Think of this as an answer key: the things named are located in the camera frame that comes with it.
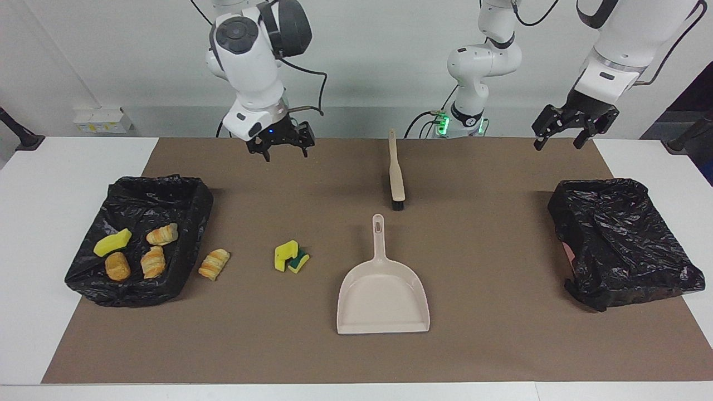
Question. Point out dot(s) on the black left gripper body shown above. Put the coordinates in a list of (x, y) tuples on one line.
[(590, 103)]

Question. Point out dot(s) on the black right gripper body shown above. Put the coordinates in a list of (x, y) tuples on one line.
[(278, 128)]

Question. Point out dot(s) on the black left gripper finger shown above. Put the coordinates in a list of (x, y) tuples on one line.
[(607, 118), (548, 122)]

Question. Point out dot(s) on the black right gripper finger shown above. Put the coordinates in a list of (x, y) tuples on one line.
[(259, 147), (306, 136)]

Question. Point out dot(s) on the beige brush with black bristles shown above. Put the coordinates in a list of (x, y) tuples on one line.
[(396, 184)]

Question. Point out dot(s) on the notched yellow sponge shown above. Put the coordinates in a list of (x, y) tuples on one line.
[(284, 256)]

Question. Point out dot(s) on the yellow sponge with green pad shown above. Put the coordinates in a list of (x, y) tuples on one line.
[(301, 262)]

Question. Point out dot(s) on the toy croissant piece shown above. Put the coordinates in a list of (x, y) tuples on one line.
[(153, 263), (214, 264)]

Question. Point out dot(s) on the toy croissant with pale end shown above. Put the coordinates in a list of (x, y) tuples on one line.
[(162, 234)]

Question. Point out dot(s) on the plain yellow sponge piece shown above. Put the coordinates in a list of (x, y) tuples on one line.
[(111, 243)]

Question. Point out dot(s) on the beige plastic dustpan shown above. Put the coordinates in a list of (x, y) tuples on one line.
[(384, 301)]

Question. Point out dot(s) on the brown toy bread roll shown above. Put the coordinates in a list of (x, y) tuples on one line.
[(117, 267)]

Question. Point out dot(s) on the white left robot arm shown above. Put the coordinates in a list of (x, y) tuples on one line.
[(479, 61)]

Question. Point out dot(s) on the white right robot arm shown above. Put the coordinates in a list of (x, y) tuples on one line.
[(250, 61)]

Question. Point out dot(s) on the bin covered by black bag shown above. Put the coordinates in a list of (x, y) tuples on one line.
[(184, 195)]

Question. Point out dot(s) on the pink bin with black bag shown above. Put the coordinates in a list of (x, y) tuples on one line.
[(618, 239)]

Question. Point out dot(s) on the black stand leg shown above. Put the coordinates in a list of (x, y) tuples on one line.
[(688, 139), (22, 139)]

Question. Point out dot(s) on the white power strip box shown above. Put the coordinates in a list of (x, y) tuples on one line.
[(103, 120)]

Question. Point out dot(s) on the brown table mat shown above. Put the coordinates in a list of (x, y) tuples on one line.
[(501, 345)]

